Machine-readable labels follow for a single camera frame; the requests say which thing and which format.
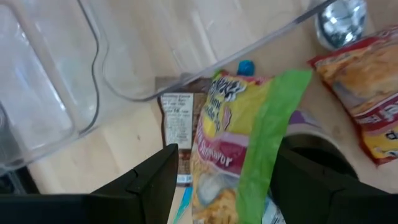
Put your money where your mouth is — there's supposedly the clear plastic organizer bin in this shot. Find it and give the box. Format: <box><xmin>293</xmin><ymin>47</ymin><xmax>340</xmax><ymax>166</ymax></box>
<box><xmin>0</xmin><ymin>0</ymin><xmax>338</xmax><ymax>175</ymax></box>

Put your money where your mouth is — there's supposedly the red beef ramen packet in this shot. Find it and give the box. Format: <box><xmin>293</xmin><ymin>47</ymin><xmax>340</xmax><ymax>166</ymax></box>
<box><xmin>307</xmin><ymin>26</ymin><xmax>398</xmax><ymax>166</ymax></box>

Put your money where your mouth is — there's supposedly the blue ramen packet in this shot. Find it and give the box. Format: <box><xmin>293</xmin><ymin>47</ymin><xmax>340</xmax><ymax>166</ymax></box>
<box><xmin>262</xmin><ymin>194</ymin><xmax>289</xmax><ymax>224</ymax></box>

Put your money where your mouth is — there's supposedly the silver spoon teal handle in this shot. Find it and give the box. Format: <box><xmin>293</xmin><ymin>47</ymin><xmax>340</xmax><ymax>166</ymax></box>
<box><xmin>313</xmin><ymin>0</ymin><xmax>369</xmax><ymax>52</ymax></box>

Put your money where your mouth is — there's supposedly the green shrimp ramen packet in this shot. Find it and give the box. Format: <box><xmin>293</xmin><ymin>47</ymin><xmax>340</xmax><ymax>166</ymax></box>
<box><xmin>189</xmin><ymin>68</ymin><xmax>313</xmax><ymax>224</ymax></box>

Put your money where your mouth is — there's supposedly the brown snack packet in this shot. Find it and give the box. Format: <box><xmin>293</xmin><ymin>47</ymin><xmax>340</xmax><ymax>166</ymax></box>
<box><xmin>154</xmin><ymin>76</ymin><xmax>212</xmax><ymax>187</ymax></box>

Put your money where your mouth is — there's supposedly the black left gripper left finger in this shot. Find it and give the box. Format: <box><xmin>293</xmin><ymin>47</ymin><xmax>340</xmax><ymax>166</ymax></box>
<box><xmin>90</xmin><ymin>143</ymin><xmax>180</xmax><ymax>224</ymax></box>

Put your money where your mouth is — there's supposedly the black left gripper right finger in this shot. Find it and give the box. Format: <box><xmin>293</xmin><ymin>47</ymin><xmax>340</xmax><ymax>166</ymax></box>
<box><xmin>269</xmin><ymin>146</ymin><xmax>386</xmax><ymax>224</ymax></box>

